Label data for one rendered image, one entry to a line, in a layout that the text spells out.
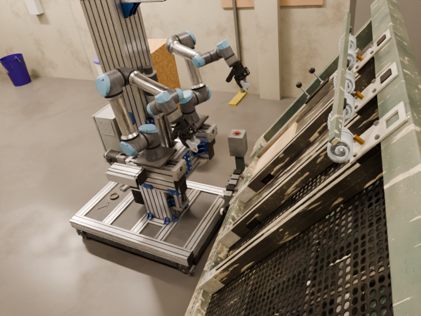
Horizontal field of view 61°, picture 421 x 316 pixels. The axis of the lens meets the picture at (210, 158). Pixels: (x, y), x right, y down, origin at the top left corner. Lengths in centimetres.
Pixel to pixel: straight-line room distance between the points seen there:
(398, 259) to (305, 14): 438
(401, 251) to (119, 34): 199
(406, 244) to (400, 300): 11
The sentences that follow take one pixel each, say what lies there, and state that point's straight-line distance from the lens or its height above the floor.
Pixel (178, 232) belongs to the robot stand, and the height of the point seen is 21.
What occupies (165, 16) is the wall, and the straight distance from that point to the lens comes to 580.
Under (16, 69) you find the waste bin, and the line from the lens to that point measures 812.
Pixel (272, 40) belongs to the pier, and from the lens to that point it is 501.
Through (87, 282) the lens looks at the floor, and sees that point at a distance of 328.
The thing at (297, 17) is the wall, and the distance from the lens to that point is 497.
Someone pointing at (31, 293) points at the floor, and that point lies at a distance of 346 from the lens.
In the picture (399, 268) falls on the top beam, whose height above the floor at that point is 182.
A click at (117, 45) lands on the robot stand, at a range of 240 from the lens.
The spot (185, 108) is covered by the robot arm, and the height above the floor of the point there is 117.
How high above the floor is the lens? 236
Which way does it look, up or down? 34 degrees down
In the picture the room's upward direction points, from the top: 9 degrees counter-clockwise
